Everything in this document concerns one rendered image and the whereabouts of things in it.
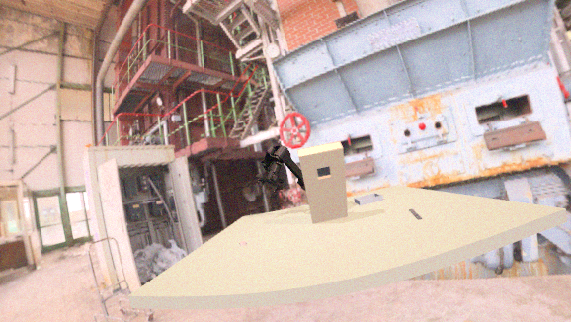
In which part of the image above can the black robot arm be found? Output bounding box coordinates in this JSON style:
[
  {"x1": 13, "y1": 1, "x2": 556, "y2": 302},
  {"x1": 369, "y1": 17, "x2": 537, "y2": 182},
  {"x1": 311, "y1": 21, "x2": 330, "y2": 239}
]
[{"x1": 261, "y1": 145, "x2": 306, "y2": 191}]

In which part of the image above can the grey thin bar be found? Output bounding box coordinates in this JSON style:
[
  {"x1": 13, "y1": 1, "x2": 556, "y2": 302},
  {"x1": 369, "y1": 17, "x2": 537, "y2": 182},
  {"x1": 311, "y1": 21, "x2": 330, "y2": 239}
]
[{"x1": 409, "y1": 209, "x2": 422, "y2": 220}]

